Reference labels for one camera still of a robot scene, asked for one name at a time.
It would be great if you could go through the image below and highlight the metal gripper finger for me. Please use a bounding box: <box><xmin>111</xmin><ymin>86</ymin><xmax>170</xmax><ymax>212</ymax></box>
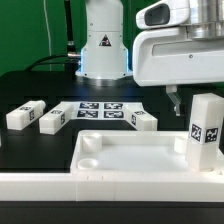
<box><xmin>166</xmin><ymin>85</ymin><xmax>181</xmax><ymax>116</ymax></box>

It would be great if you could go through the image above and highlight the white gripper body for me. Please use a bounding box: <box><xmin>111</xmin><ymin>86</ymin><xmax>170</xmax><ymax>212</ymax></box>
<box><xmin>132</xmin><ymin>27</ymin><xmax>224</xmax><ymax>86</ymax></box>

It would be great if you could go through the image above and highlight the white desk top tray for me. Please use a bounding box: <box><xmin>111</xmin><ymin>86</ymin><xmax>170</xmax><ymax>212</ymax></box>
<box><xmin>70</xmin><ymin>129</ymin><xmax>224</xmax><ymax>176</ymax></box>

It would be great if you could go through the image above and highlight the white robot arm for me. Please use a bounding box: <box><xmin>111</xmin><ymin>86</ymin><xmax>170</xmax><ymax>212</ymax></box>
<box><xmin>76</xmin><ymin>0</ymin><xmax>224</xmax><ymax>108</ymax></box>

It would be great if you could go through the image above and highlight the marker tag sheet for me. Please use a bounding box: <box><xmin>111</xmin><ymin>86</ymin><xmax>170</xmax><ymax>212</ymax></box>
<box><xmin>60</xmin><ymin>100</ymin><xmax>144</xmax><ymax>122</ymax></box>

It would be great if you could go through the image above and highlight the white L-shaped fence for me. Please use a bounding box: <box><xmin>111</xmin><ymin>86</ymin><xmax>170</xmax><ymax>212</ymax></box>
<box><xmin>0</xmin><ymin>131</ymin><xmax>224</xmax><ymax>203</ymax></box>

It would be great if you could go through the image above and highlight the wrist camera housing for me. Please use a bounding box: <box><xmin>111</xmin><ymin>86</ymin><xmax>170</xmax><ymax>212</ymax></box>
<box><xmin>136</xmin><ymin>0</ymin><xmax>190</xmax><ymax>30</ymax></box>

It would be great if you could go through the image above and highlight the black thick cable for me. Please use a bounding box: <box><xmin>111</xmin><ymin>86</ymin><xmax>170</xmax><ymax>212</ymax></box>
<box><xmin>24</xmin><ymin>0</ymin><xmax>83</xmax><ymax>72</ymax></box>

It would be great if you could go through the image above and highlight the white thin cable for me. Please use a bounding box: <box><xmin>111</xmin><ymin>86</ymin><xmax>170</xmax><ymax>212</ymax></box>
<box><xmin>43</xmin><ymin>0</ymin><xmax>53</xmax><ymax>72</ymax></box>

